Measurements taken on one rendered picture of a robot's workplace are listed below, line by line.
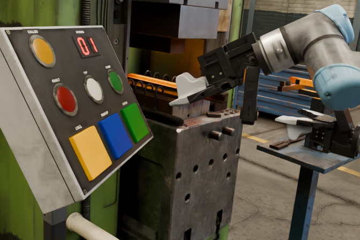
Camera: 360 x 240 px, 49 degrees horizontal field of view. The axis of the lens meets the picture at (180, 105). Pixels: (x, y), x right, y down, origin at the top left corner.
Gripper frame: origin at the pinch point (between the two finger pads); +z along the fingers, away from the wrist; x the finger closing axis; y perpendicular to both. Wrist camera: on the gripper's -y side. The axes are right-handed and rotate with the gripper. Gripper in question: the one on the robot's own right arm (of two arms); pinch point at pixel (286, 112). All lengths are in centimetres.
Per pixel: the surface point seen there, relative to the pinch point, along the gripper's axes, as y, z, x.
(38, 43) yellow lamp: -17, 15, -67
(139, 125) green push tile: -0.1, 14.1, -43.2
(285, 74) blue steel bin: 37, 154, 351
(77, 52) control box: -15, 19, -56
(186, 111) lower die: 6.1, 30.7, -5.1
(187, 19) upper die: -22.6, 30.7, -8.8
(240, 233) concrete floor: 100, 54, 90
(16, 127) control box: -5, 12, -72
